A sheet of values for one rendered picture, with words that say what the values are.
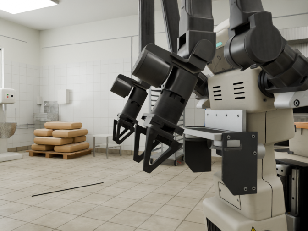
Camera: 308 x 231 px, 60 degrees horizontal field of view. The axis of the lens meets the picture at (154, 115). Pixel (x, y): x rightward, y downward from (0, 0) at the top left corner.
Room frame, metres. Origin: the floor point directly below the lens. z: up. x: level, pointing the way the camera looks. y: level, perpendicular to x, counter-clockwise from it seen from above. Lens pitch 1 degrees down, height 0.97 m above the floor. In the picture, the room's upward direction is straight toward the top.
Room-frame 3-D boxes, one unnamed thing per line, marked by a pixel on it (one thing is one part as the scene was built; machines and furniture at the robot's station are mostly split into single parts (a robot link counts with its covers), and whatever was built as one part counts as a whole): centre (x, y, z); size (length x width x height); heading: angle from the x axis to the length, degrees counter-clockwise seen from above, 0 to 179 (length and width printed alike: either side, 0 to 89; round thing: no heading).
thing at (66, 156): (5.77, 2.02, 0.06); 1.20 x 0.80 x 0.11; 68
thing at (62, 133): (5.65, 1.76, 0.49); 0.72 x 0.42 x 0.15; 161
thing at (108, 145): (5.60, 0.98, 0.23); 0.44 x 0.44 x 0.46; 57
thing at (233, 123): (0.80, -0.19, 0.87); 0.28 x 0.16 x 0.22; 15
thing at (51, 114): (6.50, 2.57, 0.92); 1.00 x 0.36 x 1.11; 65
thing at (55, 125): (5.77, 1.96, 0.64); 0.72 x 0.42 x 0.15; 72
